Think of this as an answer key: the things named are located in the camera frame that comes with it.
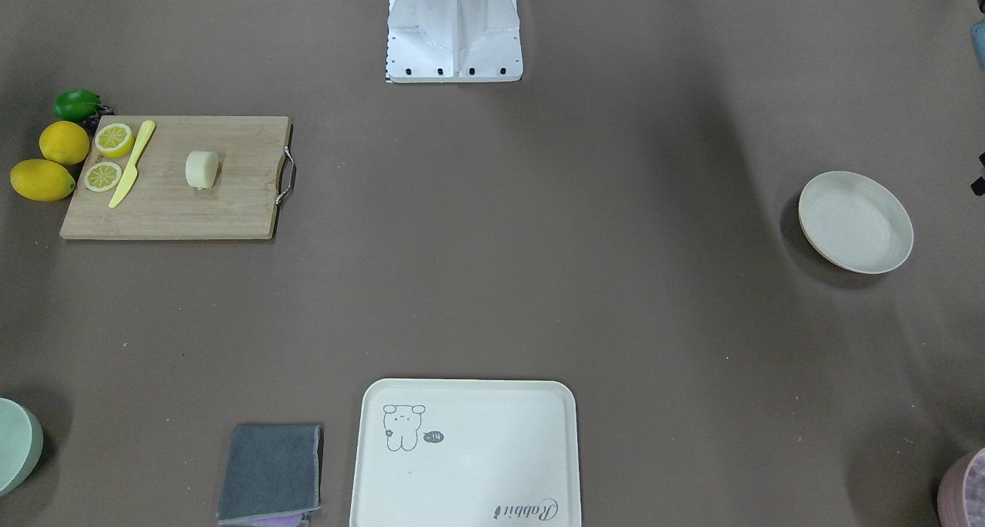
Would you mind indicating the cream rectangular tray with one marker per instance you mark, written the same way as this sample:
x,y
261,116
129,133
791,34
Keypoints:
x,y
463,452

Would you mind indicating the lemon half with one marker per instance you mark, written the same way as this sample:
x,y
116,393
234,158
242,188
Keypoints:
x,y
114,140
102,176

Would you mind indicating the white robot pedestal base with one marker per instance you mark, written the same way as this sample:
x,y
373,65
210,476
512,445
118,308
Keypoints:
x,y
453,41

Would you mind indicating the mint green bowl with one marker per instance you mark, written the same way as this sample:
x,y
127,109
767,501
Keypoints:
x,y
21,444

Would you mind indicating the pink bowl with ice cubes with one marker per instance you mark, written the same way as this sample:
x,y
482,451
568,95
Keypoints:
x,y
961,492

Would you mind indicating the lemon half lower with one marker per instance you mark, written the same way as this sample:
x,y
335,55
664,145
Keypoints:
x,y
102,176

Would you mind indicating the lemon half upper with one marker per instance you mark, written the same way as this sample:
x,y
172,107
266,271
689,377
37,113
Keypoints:
x,y
114,140

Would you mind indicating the whole yellow lemon near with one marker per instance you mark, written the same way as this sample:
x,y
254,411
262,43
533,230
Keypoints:
x,y
42,180

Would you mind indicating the cream round plate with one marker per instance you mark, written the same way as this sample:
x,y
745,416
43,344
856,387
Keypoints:
x,y
855,223

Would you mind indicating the whole yellow lemon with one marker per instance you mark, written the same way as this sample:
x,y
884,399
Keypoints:
x,y
64,142
42,180

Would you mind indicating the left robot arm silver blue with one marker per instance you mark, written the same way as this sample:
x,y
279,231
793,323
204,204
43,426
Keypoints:
x,y
977,36

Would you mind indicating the green lime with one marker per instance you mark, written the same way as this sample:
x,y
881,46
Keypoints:
x,y
76,105

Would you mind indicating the grey folded cloth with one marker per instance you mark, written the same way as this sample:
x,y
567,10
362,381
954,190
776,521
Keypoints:
x,y
272,476

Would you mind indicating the wooden cutting board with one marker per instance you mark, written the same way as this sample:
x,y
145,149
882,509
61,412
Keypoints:
x,y
163,206

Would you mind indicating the whole yellow lemon far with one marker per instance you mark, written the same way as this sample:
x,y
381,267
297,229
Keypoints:
x,y
64,142

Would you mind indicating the yellow plastic knife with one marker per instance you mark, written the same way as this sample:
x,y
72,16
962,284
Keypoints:
x,y
130,172

